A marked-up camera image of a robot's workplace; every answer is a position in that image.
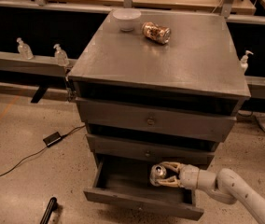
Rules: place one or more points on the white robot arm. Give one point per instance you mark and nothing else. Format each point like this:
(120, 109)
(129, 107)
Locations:
(225, 186)

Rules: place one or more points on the grey metal rail shelf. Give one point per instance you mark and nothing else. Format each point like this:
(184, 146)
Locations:
(39, 65)

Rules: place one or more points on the black power adapter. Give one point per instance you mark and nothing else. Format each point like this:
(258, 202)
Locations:
(52, 139)

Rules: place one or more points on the white bowl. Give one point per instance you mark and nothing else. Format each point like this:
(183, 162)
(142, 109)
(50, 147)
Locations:
(127, 18)

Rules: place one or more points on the white pump bottle right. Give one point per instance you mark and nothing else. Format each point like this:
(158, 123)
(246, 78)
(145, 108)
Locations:
(244, 60)

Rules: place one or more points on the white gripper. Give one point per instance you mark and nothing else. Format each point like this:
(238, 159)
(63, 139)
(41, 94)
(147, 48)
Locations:
(188, 175)

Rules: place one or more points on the clear pump bottle near cabinet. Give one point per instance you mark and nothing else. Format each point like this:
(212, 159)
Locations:
(60, 56)

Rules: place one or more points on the grey drawer cabinet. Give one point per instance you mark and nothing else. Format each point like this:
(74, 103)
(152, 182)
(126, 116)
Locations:
(197, 71)

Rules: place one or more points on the clear pump bottle far left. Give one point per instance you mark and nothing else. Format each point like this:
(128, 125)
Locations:
(24, 50)

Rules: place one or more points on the silver 7up can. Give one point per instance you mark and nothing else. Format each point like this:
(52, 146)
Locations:
(158, 172)

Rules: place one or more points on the grey open bottom drawer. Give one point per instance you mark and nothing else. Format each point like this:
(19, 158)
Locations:
(125, 183)

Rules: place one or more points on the brown patterned can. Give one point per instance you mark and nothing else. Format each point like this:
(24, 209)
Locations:
(159, 34)

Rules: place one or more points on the black cylindrical handle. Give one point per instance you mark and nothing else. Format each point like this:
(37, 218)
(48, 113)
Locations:
(52, 206)

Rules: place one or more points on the grey middle drawer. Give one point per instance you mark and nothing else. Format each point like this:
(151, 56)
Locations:
(144, 151)

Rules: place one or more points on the grey top drawer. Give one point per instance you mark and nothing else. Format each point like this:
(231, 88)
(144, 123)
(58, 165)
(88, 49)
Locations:
(155, 120)

